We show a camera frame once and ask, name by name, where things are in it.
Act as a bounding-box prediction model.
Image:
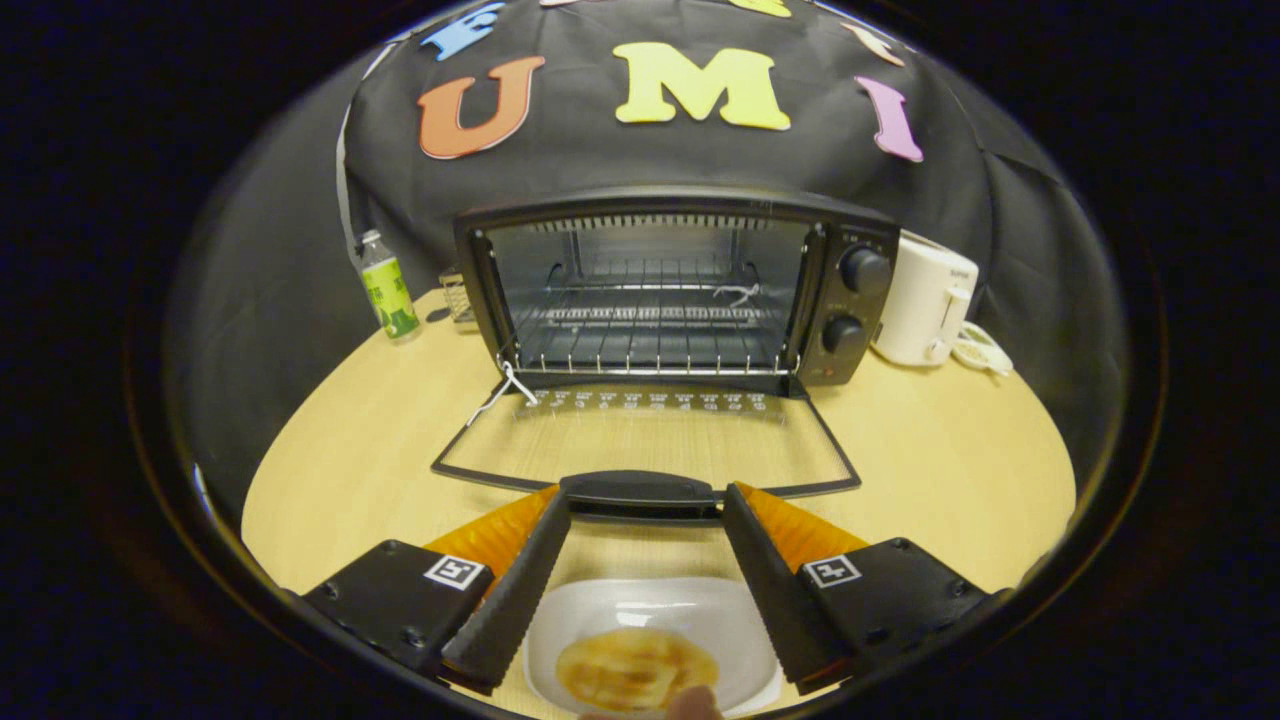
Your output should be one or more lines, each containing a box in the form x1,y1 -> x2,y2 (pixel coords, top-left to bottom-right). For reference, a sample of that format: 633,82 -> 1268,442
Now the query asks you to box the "white rectangular plate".
522,577 -> 784,719

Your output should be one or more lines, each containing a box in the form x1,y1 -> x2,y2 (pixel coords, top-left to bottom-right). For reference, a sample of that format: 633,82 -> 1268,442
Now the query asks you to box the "black backdrop cloth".
165,0 -> 1131,501

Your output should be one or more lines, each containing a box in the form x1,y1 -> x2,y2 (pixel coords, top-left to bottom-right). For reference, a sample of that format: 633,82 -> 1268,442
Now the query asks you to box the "black toaster oven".
432,185 -> 901,527

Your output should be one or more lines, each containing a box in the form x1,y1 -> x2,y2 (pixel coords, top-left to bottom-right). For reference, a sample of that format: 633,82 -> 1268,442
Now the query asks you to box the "green label plastic bottle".
358,230 -> 423,343

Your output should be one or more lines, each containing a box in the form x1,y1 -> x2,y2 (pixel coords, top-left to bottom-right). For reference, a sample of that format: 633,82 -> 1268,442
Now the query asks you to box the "small wire basket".
440,265 -> 480,327

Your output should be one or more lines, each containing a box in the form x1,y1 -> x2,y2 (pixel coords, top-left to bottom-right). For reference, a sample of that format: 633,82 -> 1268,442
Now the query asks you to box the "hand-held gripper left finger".
300,485 -> 573,696

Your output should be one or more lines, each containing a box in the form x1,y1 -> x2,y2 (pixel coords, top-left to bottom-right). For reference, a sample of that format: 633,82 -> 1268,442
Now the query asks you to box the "white bread toaster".
872,230 -> 981,368

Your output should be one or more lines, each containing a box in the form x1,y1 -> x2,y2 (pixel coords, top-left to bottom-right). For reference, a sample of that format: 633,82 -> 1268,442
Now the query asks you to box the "golden bread roll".
555,628 -> 721,713

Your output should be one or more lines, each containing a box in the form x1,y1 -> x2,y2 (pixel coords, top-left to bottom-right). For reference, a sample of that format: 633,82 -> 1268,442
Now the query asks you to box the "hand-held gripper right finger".
722,482 -> 1011,698

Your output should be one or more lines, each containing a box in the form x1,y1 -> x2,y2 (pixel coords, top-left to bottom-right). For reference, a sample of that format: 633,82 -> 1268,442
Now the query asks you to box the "white string tie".
466,360 -> 541,427

